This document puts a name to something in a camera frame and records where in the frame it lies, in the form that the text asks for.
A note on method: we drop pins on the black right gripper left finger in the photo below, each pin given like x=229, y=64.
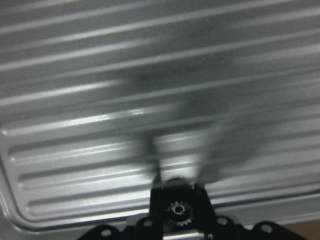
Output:
x=157, y=212

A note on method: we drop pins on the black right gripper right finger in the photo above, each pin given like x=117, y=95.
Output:
x=204, y=213

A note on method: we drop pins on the ribbed metal tray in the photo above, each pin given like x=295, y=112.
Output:
x=97, y=97

